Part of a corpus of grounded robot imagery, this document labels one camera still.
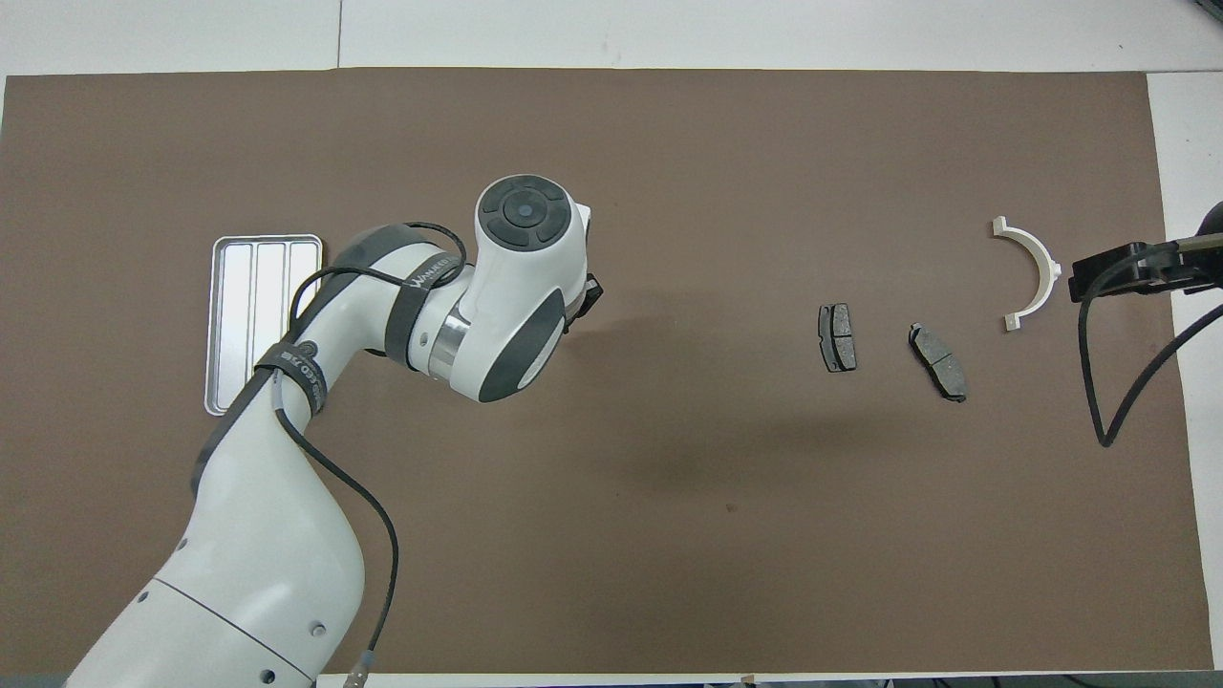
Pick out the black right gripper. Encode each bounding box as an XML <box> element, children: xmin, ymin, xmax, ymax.
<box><xmin>1068</xmin><ymin>232</ymin><xmax>1223</xmax><ymax>302</ymax></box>

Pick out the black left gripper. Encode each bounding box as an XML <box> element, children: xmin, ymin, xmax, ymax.
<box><xmin>564</xmin><ymin>274</ymin><xmax>605</xmax><ymax>333</ymax></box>

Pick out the silver metal compartment tray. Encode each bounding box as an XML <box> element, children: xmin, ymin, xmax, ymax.
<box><xmin>204</xmin><ymin>234</ymin><xmax>324</xmax><ymax>418</ymax></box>

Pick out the large brown table mat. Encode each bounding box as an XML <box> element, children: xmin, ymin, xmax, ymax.
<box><xmin>0</xmin><ymin>67</ymin><xmax>1214</xmax><ymax>675</ymax></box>

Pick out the long grey brake pad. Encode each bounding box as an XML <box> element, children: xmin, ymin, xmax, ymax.
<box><xmin>908</xmin><ymin>323</ymin><xmax>969</xmax><ymax>403</ymax></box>

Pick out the short grey brake pad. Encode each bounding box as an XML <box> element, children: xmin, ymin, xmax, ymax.
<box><xmin>818</xmin><ymin>303</ymin><xmax>858</xmax><ymax>374</ymax></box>

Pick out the white semicircular plastic bracket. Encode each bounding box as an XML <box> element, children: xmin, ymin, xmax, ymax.
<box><xmin>990</xmin><ymin>216</ymin><xmax>1063</xmax><ymax>333</ymax></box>

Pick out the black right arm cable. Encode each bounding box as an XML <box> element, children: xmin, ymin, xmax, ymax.
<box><xmin>1078</xmin><ymin>250</ymin><xmax>1223</xmax><ymax>448</ymax></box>

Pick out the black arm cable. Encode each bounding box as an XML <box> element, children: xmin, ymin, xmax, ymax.
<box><xmin>1078</xmin><ymin>250</ymin><xmax>1223</xmax><ymax>448</ymax></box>
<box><xmin>272</xmin><ymin>222</ymin><xmax>469</xmax><ymax>681</ymax></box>

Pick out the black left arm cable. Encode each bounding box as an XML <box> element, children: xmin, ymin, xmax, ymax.
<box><xmin>272</xmin><ymin>222</ymin><xmax>469</xmax><ymax>681</ymax></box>

